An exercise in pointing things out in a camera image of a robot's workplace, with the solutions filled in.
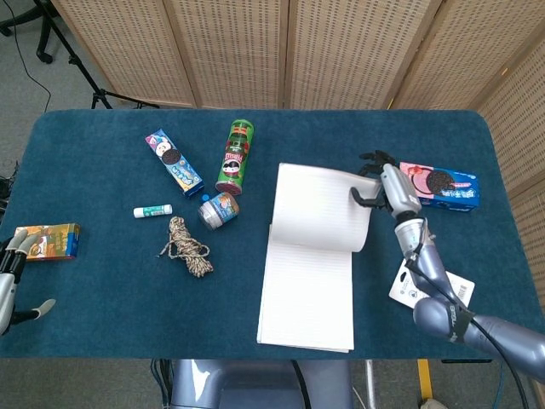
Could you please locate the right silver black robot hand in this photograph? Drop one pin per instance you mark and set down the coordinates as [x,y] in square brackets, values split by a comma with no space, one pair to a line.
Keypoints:
[400,191]

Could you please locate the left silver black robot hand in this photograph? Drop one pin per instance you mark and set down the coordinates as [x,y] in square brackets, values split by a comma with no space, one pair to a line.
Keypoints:
[5,294]

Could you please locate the cream notepad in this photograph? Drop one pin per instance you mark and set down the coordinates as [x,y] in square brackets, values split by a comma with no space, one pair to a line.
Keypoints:
[306,277]

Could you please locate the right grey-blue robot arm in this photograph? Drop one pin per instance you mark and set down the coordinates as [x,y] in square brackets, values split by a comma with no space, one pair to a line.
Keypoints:
[430,311]

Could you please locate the pink and blue Oreo box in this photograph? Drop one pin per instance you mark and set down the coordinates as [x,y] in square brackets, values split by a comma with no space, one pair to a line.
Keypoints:
[447,187]

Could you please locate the orange yellow snack box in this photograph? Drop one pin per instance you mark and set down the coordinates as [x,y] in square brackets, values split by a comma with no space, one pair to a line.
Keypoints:
[55,240]

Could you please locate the white product backing card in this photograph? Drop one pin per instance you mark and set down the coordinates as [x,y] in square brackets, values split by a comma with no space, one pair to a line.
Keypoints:
[402,289]

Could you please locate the woven rattan folding screen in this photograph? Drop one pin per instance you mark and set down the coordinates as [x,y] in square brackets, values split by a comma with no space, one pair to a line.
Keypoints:
[340,51]

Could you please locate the white green lip balm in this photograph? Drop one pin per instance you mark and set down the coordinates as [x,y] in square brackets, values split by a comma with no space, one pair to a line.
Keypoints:
[152,211]

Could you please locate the green Pringles can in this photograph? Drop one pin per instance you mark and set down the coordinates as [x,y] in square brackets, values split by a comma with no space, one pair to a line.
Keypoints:
[234,157]

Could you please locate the small silver snack cup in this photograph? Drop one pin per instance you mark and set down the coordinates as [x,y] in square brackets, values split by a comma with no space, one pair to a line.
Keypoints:
[218,211]

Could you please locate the dark blue table mat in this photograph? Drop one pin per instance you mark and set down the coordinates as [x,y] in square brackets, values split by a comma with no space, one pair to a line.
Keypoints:
[106,140]

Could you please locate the yellow table leg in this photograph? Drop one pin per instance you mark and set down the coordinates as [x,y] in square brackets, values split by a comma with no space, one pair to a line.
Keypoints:
[426,383]

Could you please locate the silver metal table leg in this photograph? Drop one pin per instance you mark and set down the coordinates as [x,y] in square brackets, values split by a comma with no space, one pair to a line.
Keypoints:
[370,383]

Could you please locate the small blue bottle cap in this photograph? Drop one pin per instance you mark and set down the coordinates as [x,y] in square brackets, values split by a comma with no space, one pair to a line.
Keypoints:
[205,197]

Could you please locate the slim blue Oreo box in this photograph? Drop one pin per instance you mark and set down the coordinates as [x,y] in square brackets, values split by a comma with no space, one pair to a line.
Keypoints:
[174,162]

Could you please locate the black tripod stand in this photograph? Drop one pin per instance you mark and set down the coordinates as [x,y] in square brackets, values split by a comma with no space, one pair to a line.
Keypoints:
[81,68]

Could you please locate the grey-blue robot torso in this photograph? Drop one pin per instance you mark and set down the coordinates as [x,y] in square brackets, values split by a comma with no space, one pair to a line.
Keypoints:
[255,385]

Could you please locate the black office chair base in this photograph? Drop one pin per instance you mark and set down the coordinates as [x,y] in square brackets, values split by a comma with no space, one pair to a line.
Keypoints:
[42,42]

